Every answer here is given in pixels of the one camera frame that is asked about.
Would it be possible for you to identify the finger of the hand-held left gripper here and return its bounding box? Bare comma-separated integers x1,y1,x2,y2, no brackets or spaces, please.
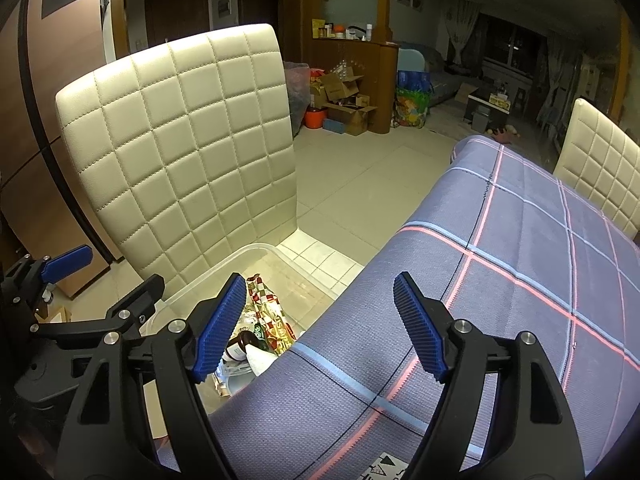
15,245,95,307
31,274,166,349

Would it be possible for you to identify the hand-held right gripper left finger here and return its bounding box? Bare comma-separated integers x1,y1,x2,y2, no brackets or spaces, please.
60,272,248,480

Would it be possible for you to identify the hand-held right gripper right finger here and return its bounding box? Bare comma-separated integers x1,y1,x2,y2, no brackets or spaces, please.
392,271,587,480

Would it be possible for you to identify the brown glass bottle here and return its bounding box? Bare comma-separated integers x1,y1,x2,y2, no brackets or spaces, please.
224,331,261,363

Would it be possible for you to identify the white tissue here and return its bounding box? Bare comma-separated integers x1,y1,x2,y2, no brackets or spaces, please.
245,347,278,378

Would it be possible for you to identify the red gold foil wrapper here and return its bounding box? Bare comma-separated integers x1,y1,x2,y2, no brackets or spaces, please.
245,274,297,356

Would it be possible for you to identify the clear plastic bin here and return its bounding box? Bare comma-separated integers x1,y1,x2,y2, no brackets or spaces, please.
137,242,365,401

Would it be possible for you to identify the blue plaid tablecloth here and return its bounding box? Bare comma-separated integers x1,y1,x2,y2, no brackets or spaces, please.
155,135,640,480

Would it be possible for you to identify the white printed label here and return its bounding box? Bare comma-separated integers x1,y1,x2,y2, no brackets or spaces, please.
359,452,407,480

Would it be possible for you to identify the cream quilted dining chair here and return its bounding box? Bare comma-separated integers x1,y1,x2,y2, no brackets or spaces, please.
552,97,640,238
55,23,298,301

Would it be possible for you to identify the brown wooden wardrobe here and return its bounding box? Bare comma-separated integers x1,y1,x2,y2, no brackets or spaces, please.
0,0,126,301

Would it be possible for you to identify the toy on floor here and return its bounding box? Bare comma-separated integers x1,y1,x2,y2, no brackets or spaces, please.
482,125,521,142

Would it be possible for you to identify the open cardboard box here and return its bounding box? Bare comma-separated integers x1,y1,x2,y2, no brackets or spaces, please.
322,95,380,137
317,72,365,103

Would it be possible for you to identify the colourful woven bag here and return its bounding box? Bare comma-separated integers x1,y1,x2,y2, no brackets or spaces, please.
392,71,433,131

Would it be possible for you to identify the coffee table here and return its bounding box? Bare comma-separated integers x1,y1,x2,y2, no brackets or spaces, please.
465,82,513,131

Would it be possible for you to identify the clear plastic bag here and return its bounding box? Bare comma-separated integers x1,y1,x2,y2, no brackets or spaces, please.
282,60,313,136

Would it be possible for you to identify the grey sofa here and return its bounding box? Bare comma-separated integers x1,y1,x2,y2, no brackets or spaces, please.
425,47,481,106

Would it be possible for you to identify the dark wooden door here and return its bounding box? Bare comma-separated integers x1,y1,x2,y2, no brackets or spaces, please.
144,0,210,51

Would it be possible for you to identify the wooden partition cabinet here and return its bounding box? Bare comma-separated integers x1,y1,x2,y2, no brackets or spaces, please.
307,37,401,136

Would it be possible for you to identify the light blue chair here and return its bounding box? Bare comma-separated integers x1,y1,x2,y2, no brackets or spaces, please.
397,46,428,76

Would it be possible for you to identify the patterned curtain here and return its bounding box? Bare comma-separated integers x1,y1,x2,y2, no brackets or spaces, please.
442,0,481,66
542,35,581,126

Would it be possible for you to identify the dark window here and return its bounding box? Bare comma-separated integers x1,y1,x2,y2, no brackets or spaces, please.
480,15,548,68

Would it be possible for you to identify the row of small bottles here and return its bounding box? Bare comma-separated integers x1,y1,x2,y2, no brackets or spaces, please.
312,19,376,41

